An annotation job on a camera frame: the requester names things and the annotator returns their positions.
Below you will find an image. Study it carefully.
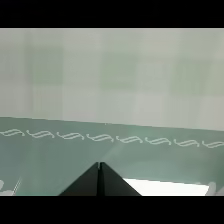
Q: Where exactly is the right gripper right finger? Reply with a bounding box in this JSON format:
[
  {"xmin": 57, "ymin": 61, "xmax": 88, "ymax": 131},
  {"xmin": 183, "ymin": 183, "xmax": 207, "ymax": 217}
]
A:
[{"xmin": 99, "ymin": 161, "xmax": 143, "ymax": 197}]

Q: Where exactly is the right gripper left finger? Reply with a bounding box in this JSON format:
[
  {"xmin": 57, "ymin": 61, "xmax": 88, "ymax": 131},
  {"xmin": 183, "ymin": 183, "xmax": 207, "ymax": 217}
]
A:
[{"xmin": 58, "ymin": 161, "xmax": 101, "ymax": 197}]

